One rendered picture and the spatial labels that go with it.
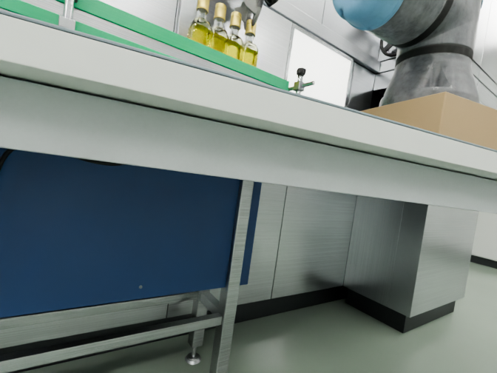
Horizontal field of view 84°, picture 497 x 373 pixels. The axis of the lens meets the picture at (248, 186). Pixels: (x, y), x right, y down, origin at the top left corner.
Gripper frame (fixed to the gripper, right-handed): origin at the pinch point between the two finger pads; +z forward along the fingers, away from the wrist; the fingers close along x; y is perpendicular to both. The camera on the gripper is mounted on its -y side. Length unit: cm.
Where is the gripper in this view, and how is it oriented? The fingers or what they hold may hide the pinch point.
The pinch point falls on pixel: (251, 24)
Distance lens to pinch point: 105.6
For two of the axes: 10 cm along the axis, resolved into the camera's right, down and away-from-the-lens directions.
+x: 5.6, 1.1, -8.2
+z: -1.4, 9.9, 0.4
